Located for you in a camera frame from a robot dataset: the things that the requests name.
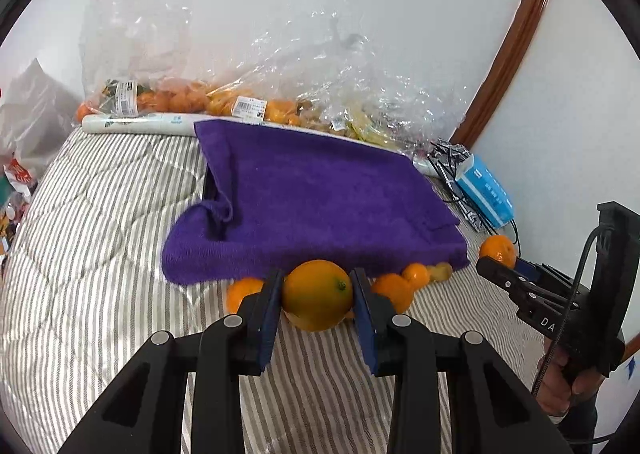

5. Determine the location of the clear bag of yellow fruit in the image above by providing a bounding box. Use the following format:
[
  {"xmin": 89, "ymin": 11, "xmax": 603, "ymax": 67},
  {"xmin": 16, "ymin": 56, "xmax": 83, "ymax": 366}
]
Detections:
[{"xmin": 300, "ymin": 4, "xmax": 473, "ymax": 160}]

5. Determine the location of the purple towel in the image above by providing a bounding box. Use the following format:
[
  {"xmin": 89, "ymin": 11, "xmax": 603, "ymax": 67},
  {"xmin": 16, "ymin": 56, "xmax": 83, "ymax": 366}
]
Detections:
[{"xmin": 161, "ymin": 118, "xmax": 471, "ymax": 285}]

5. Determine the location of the black power cable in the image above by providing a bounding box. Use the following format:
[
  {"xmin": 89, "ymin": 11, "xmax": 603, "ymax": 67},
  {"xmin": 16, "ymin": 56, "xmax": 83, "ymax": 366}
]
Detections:
[{"xmin": 430, "ymin": 139, "xmax": 521, "ymax": 256}]

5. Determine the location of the person's right hand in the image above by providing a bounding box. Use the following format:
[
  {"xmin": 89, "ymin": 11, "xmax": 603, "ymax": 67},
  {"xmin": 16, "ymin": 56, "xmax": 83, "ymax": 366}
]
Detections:
[{"xmin": 537, "ymin": 349, "xmax": 608, "ymax": 417}]

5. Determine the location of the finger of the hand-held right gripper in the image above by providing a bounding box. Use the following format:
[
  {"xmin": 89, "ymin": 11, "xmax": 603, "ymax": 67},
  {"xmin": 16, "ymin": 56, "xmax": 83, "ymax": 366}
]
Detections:
[
  {"xmin": 476, "ymin": 257, "xmax": 548, "ymax": 320},
  {"xmin": 515, "ymin": 257, "xmax": 576, "ymax": 296}
]

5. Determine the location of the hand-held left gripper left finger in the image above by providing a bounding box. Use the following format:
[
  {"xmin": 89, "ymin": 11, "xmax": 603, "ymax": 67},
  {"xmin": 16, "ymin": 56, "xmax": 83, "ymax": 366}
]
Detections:
[{"xmin": 57, "ymin": 268, "xmax": 286, "ymax": 454}]

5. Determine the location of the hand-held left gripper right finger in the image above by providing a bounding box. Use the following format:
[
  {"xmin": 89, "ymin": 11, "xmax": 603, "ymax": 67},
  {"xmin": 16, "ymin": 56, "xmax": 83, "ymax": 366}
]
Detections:
[{"xmin": 349, "ymin": 267, "xmax": 573, "ymax": 454}]

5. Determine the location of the white printed paper roll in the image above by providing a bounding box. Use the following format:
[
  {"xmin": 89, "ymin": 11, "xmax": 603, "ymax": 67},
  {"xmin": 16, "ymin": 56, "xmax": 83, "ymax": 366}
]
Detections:
[{"xmin": 81, "ymin": 112, "xmax": 441, "ymax": 178}]

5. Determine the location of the small orange mandarin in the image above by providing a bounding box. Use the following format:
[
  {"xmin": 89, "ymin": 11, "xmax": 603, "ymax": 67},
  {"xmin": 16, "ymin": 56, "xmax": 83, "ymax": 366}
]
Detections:
[
  {"xmin": 401, "ymin": 263, "xmax": 431, "ymax": 290},
  {"xmin": 226, "ymin": 277, "xmax": 266, "ymax": 315}
]

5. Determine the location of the small yellowish fruit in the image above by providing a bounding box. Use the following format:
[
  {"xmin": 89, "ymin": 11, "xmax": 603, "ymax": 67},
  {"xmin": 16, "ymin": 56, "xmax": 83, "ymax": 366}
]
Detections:
[{"xmin": 425, "ymin": 261, "xmax": 454, "ymax": 283}]

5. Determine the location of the large yellowish orange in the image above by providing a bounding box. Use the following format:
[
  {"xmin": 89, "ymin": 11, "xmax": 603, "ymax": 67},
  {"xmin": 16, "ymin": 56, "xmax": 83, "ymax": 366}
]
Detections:
[{"xmin": 281, "ymin": 259, "xmax": 355, "ymax": 332}]

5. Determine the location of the white plastic bag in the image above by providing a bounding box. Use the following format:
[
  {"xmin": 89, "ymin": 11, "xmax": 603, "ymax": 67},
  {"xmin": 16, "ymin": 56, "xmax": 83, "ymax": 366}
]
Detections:
[{"xmin": 0, "ymin": 58, "xmax": 83, "ymax": 170}]

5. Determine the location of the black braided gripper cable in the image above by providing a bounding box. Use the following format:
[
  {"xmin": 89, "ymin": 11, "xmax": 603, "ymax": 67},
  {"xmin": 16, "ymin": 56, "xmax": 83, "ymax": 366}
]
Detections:
[{"xmin": 530, "ymin": 227, "xmax": 618, "ymax": 446}]

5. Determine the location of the blue tissue box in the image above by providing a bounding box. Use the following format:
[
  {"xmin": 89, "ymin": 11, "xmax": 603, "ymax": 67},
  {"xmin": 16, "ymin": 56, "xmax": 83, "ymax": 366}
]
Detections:
[{"xmin": 455, "ymin": 154, "xmax": 516, "ymax": 227}]

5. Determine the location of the red paper bag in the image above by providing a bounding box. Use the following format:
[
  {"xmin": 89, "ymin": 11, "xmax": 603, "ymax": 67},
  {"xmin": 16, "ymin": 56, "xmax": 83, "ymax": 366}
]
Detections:
[{"xmin": 4, "ymin": 159, "xmax": 38, "ymax": 195}]

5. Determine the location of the brown wooden door frame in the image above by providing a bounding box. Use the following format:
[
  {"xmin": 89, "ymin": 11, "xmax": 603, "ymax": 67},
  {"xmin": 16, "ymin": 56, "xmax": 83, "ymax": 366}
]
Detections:
[{"xmin": 452, "ymin": 0, "xmax": 558, "ymax": 147}]

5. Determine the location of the clear bag of mandarins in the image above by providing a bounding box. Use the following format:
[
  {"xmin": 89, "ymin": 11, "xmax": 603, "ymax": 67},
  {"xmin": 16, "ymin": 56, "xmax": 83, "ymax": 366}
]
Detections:
[
  {"xmin": 75, "ymin": 0, "xmax": 211, "ymax": 124},
  {"xmin": 206, "ymin": 59, "xmax": 313, "ymax": 127}
]

